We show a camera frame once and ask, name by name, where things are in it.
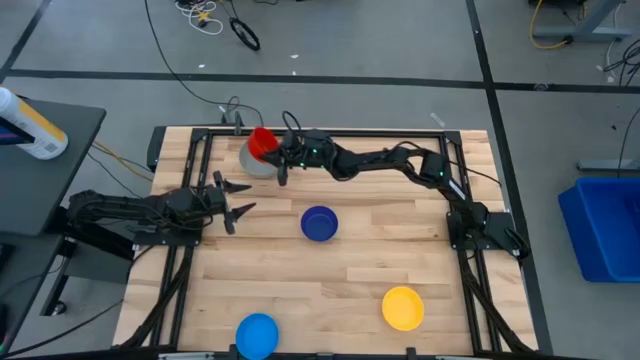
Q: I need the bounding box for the black aluminium table frame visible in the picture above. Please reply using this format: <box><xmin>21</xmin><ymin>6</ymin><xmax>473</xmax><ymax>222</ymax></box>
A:
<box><xmin>112</xmin><ymin>124</ymin><xmax>541</xmax><ymax>360</ymax></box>

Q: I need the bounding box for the yellow floor cable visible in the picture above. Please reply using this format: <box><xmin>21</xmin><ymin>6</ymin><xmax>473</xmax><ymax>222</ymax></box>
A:
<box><xmin>528</xmin><ymin>0</ymin><xmax>571</xmax><ymax>51</ymax></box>

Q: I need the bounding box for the black coiled cable ring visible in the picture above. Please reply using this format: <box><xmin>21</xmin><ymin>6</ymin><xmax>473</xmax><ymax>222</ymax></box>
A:
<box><xmin>228</xmin><ymin>17</ymin><xmax>262</xmax><ymax>52</ymax></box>

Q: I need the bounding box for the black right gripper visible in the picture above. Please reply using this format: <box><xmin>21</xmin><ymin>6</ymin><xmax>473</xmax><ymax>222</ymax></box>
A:
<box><xmin>258</xmin><ymin>128</ymin><xmax>334</xmax><ymax>187</ymax></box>

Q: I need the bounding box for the black side table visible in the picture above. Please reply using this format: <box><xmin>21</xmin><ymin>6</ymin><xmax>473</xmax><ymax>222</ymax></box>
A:
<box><xmin>0</xmin><ymin>94</ymin><xmax>136</xmax><ymax>351</ymax></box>

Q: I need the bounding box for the long black floor cable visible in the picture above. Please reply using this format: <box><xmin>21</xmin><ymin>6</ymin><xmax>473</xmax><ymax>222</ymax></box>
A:
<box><xmin>143</xmin><ymin>0</ymin><xmax>265</xmax><ymax>129</ymax></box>

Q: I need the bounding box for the red cup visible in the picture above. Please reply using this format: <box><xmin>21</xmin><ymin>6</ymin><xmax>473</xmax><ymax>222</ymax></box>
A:
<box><xmin>247</xmin><ymin>126</ymin><xmax>280</xmax><ymax>164</ymax></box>

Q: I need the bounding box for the white bottle with yellow label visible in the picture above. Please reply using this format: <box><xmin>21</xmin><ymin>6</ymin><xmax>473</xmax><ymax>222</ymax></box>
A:
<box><xmin>0</xmin><ymin>86</ymin><xmax>69</xmax><ymax>161</ymax></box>

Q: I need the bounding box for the blue plastic bin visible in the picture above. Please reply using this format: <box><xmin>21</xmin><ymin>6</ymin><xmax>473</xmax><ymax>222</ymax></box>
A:
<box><xmin>557</xmin><ymin>176</ymin><xmax>640</xmax><ymax>284</ymax></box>

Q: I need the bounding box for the black cable bundle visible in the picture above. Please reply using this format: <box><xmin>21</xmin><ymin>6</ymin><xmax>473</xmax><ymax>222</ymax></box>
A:
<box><xmin>602</xmin><ymin>38</ymin><xmax>640</xmax><ymax>87</ymax></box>

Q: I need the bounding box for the thin yellow wire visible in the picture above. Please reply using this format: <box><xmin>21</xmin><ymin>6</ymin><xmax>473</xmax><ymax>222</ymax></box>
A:
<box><xmin>91</xmin><ymin>140</ymin><xmax>155</xmax><ymax>183</ymax></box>

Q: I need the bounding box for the grey desk foot bar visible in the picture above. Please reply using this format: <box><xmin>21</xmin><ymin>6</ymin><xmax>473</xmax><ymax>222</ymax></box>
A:
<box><xmin>577</xmin><ymin>158</ymin><xmax>640</xmax><ymax>173</ymax></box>

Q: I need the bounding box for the yellow bowl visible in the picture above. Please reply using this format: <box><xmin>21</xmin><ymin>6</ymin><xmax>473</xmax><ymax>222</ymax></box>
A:
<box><xmin>381</xmin><ymin>285</ymin><xmax>426</xmax><ymax>333</ymax></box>

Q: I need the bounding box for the light blue bowl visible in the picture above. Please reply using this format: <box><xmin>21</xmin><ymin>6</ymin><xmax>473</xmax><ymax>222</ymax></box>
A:
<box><xmin>235</xmin><ymin>312</ymin><xmax>280</xmax><ymax>360</ymax></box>

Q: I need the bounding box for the white coiled cable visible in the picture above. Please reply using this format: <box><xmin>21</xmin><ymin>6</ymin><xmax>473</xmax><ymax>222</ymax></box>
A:
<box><xmin>174</xmin><ymin>0</ymin><xmax>225</xmax><ymax>37</ymax></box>

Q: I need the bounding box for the dark blue bowl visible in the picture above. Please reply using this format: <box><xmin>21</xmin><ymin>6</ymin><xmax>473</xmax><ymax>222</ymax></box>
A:
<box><xmin>300</xmin><ymin>205</ymin><xmax>339</xmax><ymax>243</ymax></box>

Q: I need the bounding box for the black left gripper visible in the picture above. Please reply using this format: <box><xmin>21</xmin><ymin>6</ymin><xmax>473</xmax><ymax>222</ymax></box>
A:
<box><xmin>164</xmin><ymin>170</ymin><xmax>258</xmax><ymax>235</ymax></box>

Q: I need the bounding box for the off-white bowl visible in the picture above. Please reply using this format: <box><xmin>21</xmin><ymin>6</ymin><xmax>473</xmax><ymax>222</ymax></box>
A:
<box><xmin>238</xmin><ymin>141</ymin><xmax>279</xmax><ymax>179</ymax></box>

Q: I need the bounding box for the grey desk leg base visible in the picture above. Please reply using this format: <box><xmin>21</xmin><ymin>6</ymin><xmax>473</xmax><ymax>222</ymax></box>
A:
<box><xmin>530</xmin><ymin>0</ymin><xmax>634</xmax><ymax>43</ymax></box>

